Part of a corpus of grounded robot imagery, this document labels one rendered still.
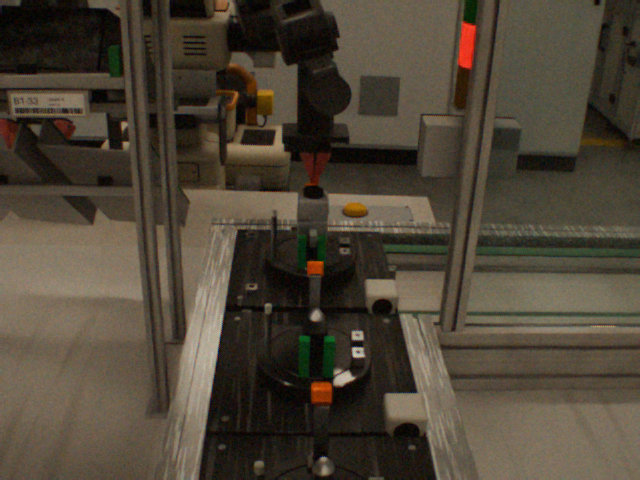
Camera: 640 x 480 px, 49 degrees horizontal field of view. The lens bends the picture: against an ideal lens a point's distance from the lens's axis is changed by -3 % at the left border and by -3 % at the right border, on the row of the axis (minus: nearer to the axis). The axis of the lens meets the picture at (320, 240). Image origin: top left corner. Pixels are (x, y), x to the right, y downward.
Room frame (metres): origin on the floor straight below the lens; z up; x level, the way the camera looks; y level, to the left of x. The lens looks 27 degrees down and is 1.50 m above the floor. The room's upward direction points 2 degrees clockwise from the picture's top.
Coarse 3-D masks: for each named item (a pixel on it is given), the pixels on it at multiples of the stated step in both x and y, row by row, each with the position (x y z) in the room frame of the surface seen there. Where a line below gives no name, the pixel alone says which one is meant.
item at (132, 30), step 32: (128, 0) 0.75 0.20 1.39; (160, 0) 0.92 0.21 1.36; (128, 32) 0.74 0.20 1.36; (160, 32) 0.92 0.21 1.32; (128, 64) 0.74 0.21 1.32; (160, 64) 0.92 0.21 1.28; (128, 96) 0.74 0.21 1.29; (160, 96) 0.91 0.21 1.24; (128, 128) 0.74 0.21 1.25; (160, 128) 0.91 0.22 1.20; (160, 160) 0.91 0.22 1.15; (160, 288) 0.76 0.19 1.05; (160, 320) 0.74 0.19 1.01; (160, 352) 0.74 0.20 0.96; (160, 384) 0.74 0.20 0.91; (160, 416) 0.73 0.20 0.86
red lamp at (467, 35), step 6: (462, 24) 0.87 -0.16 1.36; (462, 30) 0.86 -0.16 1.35; (468, 30) 0.85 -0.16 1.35; (474, 30) 0.84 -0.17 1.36; (462, 36) 0.86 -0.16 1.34; (468, 36) 0.85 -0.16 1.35; (462, 42) 0.86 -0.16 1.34; (468, 42) 0.85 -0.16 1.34; (462, 48) 0.86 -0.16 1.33; (468, 48) 0.85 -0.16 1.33; (462, 54) 0.85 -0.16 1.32; (468, 54) 0.85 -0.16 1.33; (462, 60) 0.85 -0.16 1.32; (468, 60) 0.84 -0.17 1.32; (468, 66) 0.84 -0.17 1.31
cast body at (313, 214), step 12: (300, 192) 0.98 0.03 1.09; (312, 192) 0.96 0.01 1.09; (324, 192) 0.98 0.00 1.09; (300, 204) 0.95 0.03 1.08; (312, 204) 0.95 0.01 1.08; (324, 204) 0.95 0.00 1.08; (300, 216) 0.95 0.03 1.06; (312, 216) 0.95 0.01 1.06; (324, 216) 0.95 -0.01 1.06; (300, 228) 0.94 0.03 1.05; (312, 228) 0.94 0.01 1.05; (324, 228) 0.94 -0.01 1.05; (312, 240) 0.92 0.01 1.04
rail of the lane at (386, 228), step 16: (224, 224) 1.13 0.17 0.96; (240, 224) 1.13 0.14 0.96; (256, 224) 1.13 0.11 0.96; (288, 224) 1.13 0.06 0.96; (336, 224) 1.14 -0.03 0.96; (352, 224) 1.14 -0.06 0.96; (368, 224) 1.14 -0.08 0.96; (384, 224) 1.15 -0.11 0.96; (400, 224) 1.15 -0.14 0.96; (416, 224) 1.15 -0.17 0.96; (432, 224) 1.15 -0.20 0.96; (448, 224) 1.16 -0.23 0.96; (384, 240) 1.11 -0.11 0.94; (400, 240) 1.11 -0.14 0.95; (416, 240) 1.12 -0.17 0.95; (432, 240) 1.12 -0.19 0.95; (448, 240) 1.12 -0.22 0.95
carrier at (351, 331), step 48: (240, 336) 0.77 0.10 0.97; (288, 336) 0.75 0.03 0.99; (336, 336) 0.75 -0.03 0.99; (384, 336) 0.79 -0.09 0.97; (240, 384) 0.67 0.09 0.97; (288, 384) 0.65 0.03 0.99; (336, 384) 0.66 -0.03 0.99; (384, 384) 0.68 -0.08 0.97; (240, 432) 0.59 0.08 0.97; (288, 432) 0.60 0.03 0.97; (336, 432) 0.60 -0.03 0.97; (384, 432) 0.60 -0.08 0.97
